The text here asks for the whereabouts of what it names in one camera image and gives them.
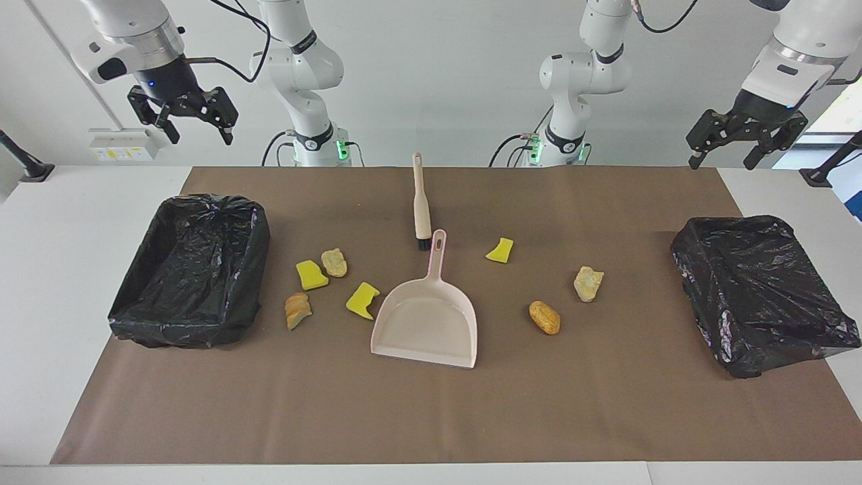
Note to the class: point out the yellow notched sponge piece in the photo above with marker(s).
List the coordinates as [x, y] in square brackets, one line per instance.
[361, 300]

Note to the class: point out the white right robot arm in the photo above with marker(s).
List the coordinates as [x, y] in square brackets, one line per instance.
[303, 67]

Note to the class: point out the golden brown bread roll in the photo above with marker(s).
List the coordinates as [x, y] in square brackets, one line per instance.
[544, 317]

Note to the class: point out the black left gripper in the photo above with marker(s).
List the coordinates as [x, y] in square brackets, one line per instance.
[757, 114]

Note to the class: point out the brown table mat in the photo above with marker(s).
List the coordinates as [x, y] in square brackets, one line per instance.
[431, 417]

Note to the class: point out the pink plastic dustpan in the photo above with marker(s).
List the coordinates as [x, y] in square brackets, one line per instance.
[424, 323]

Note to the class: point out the sliced toasted bread piece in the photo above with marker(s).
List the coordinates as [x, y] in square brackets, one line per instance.
[297, 311]

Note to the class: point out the small yellow sponge piece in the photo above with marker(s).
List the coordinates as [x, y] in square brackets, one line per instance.
[500, 251]

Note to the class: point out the pale crusty bread chunk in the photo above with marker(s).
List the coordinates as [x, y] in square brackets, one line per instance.
[588, 283]

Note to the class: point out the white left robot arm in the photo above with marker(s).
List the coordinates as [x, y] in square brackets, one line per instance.
[579, 74]

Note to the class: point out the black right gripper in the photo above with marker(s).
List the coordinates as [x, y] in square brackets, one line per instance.
[172, 81]

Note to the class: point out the pale biscuit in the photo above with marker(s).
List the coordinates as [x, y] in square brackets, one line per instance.
[334, 263]

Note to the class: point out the yellow trapezoid sponge piece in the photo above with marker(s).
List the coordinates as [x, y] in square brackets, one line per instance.
[311, 275]

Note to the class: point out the white wall socket box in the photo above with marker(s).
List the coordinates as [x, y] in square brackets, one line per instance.
[124, 143]

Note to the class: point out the bright window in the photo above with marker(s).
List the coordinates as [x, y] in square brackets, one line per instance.
[842, 114]

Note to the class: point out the black bag lined bin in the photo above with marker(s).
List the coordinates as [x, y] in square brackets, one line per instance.
[195, 269]
[754, 289]

